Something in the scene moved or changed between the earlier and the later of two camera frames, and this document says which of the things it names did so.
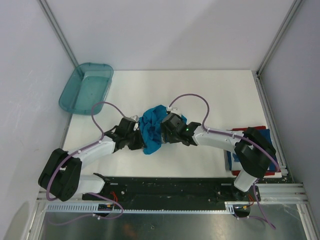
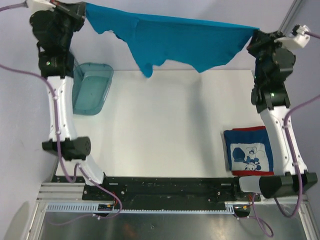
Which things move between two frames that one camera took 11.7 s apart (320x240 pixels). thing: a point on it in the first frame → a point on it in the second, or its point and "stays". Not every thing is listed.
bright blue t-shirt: (150, 124) → (157, 39)
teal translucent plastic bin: (89, 83) stays
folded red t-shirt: (268, 172) stays
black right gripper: (163, 130) → (262, 39)
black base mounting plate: (172, 189) stays
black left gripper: (140, 143) → (75, 12)
